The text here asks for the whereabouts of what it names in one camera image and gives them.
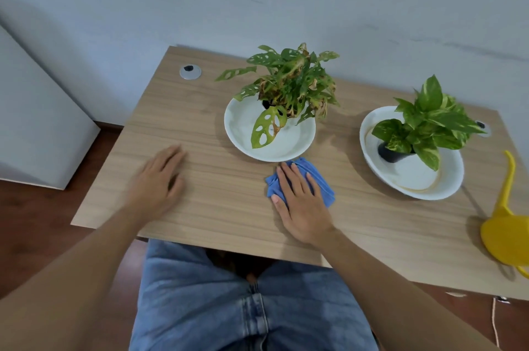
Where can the plain white plate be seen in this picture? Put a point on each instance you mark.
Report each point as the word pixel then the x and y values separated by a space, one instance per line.
pixel 289 140

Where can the person's right hand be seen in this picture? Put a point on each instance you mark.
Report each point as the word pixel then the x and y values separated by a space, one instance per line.
pixel 303 210

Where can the blue microfibre cloth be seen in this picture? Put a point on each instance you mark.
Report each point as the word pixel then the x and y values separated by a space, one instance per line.
pixel 324 191

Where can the yellow plastic watering can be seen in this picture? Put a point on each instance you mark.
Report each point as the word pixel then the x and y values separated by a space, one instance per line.
pixel 506 235

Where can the wooden table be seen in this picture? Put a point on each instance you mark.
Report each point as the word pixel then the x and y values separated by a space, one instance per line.
pixel 223 206

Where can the person's left forearm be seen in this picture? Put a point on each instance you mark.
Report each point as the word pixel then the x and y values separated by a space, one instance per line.
pixel 62 288

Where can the pothos plant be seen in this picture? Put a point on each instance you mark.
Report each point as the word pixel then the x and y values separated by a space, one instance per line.
pixel 430 119

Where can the person's left hand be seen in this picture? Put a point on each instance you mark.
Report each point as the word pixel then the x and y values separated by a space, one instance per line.
pixel 153 189

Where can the white cabinet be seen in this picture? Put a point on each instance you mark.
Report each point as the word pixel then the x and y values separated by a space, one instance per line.
pixel 37 127

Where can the monstera plant with holed leaves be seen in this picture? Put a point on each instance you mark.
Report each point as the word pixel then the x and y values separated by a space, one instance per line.
pixel 293 82

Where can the blue denim jeans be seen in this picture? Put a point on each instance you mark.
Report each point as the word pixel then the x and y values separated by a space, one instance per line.
pixel 206 309

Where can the person's right forearm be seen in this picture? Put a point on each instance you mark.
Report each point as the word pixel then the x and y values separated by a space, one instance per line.
pixel 396 301

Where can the metal table bracket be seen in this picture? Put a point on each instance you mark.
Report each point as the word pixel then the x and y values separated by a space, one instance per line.
pixel 503 300

